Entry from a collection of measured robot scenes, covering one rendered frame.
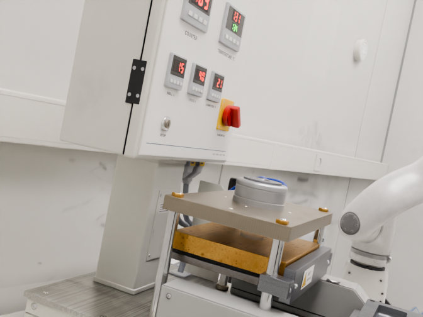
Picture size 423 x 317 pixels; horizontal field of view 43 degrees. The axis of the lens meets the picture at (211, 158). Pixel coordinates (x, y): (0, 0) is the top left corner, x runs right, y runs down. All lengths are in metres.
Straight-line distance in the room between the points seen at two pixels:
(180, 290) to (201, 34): 0.38
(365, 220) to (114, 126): 0.58
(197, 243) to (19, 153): 0.53
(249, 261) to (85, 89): 0.33
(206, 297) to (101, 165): 0.68
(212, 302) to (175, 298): 0.05
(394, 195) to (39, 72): 0.76
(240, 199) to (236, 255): 0.10
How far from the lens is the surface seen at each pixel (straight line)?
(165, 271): 0.75
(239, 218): 0.69
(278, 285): 0.68
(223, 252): 0.74
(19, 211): 1.20
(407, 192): 1.12
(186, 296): 0.70
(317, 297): 0.93
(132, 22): 0.75
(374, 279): 1.23
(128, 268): 0.87
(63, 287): 0.87
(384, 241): 1.20
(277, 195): 0.79
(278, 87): 1.96
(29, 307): 0.84
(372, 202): 1.11
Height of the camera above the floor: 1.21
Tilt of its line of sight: 3 degrees down
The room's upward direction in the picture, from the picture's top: 11 degrees clockwise
